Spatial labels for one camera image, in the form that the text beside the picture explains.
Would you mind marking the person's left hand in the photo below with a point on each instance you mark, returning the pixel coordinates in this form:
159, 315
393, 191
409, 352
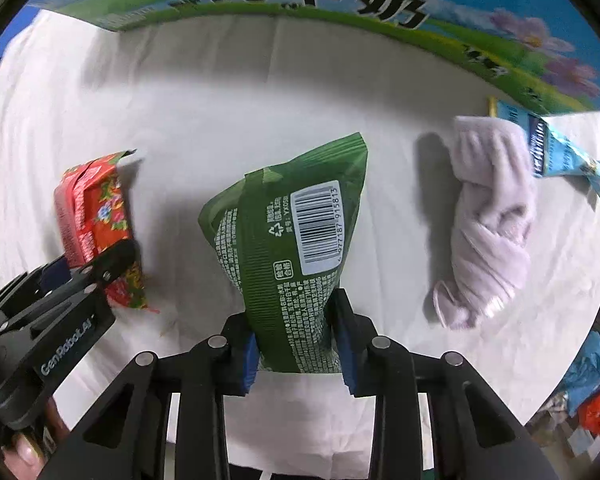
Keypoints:
26, 450

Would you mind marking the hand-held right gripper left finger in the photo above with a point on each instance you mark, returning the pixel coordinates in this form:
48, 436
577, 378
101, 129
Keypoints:
247, 360

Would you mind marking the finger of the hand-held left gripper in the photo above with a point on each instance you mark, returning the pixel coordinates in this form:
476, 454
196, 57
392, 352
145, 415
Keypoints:
111, 262

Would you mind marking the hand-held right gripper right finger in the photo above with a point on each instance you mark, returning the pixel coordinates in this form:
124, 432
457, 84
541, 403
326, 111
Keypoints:
349, 356

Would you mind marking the blue snack packet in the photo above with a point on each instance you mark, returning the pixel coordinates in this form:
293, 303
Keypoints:
555, 152

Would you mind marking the printed milk carton box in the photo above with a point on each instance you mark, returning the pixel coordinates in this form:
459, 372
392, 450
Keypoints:
330, 5

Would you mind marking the red floral snack packet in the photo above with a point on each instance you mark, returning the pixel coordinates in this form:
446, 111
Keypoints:
98, 210

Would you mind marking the lilac rolled towel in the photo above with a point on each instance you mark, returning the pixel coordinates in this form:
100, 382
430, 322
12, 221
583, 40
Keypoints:
490, 230

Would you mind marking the blue plastic bag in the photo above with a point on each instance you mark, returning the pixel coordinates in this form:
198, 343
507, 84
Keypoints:
593, 360

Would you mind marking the green snack packet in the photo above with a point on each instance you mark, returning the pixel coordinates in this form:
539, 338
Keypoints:
290, 240

